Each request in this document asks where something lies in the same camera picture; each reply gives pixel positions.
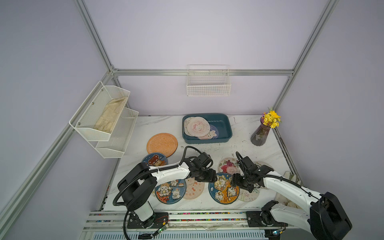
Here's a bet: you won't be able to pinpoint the blue orange cartoon coaster left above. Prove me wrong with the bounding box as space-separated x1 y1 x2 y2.
155 180 187 205

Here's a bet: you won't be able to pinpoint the cream work gloves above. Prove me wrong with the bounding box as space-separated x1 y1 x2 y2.
274 171 303 209

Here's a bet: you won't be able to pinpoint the blue denim bear coaster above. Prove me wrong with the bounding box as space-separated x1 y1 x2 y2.
142 153 169 167

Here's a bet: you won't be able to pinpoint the teal plastic storage box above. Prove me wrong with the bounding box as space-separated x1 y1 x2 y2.
182 113 233 144

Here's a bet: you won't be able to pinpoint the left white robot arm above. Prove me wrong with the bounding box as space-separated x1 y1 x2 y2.
113 146 217 223

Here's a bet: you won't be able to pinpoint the beige cloth in shelf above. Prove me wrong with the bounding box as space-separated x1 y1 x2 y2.
94 97 128 134

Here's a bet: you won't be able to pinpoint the beige puppy round coaster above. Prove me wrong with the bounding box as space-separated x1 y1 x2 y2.
255 162 273 189

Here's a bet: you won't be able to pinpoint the white butterfly round coaster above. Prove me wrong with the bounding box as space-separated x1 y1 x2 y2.
184 117 195 137

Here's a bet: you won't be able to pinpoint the pink bunny bow coaster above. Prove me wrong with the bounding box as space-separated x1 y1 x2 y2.
183 178 205 200

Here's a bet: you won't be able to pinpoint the red rose round coaster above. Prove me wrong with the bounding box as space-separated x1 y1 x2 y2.
218 158 241 175

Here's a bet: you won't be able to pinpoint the white wire wall basket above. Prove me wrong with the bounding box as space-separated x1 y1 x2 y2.
187 65 232 97

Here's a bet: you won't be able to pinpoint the yellow flower bunch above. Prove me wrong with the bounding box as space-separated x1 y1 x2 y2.
261 109 281 129

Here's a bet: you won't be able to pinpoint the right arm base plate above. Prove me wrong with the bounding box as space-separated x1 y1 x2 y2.
246 211 288 227

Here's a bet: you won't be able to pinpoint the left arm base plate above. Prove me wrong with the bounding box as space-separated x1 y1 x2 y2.
125 212 169 229

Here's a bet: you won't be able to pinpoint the blue yellow cartoon coaster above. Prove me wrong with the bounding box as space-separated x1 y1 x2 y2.
208 173 240 205

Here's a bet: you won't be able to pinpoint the white mesh two-tier shelf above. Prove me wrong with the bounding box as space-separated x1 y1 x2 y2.
69 82 139 159

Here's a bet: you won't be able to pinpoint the orange woven round coaster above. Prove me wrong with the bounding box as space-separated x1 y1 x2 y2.
147 133 178 158

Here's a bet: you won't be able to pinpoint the pink kitty round coaster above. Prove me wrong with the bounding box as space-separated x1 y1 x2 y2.
188 117 210 137

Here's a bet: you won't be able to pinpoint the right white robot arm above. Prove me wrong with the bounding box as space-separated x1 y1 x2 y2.
232 152 353 240

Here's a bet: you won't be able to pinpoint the purple bunny round coaster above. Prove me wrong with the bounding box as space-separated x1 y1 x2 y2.
198 125 219 140

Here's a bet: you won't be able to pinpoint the white pink butterfly coaster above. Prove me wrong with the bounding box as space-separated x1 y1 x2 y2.
238 188 260 203

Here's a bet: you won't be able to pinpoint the aluminium mounting rail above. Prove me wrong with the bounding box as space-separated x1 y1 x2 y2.
83 209 294 232

